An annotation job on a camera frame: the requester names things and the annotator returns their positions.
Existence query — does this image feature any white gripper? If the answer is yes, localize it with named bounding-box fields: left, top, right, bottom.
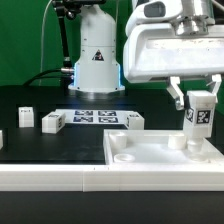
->
left=123, top=0, right=224, bottom=110

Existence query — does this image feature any white square tabletop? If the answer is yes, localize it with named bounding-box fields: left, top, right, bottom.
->
left=103, top=129, right=224, bottom=165

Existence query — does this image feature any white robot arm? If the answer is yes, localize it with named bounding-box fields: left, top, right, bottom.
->
left=73, top=0, right=224, bottom=110

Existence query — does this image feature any tag sheet on table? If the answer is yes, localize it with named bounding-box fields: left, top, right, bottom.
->
left=56, top=109, right=126, bottom=124

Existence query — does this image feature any white obstacle fence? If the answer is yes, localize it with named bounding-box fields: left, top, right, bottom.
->
left=0, top=164, right=224, bottom=192

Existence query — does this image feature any black camera stand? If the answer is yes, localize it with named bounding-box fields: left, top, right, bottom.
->
left=52, top=0, right=107, bottom=78

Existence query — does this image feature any white cable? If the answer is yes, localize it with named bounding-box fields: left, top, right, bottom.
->
left=38, top=0, right=54, bottom=87

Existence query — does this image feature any black cable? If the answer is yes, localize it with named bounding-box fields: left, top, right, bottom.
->
left=22, top=68, right=74, bottom=87

